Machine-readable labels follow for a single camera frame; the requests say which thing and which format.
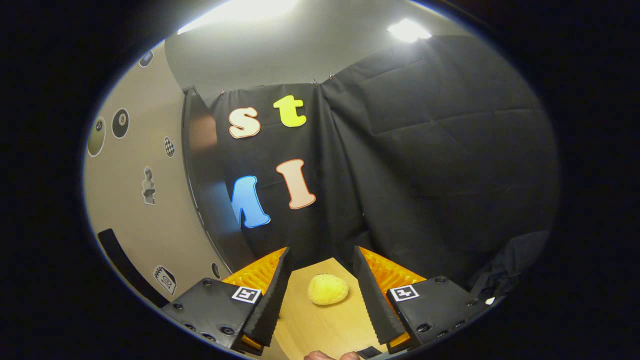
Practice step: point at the yellow plush toy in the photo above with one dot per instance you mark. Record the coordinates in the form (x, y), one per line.
(327, 290)

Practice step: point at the grey cabinet door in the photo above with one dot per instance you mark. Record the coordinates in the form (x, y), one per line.
(145, 230)

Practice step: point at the black backdrop cloth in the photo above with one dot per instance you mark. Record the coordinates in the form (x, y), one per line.
(440, 160)

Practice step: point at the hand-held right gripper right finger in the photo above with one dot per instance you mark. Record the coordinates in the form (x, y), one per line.
(375, 305)

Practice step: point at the dark grey cabinet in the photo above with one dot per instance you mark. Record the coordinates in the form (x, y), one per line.
(205, 165)

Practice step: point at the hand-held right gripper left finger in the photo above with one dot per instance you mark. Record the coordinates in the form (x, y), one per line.
(272, 305)

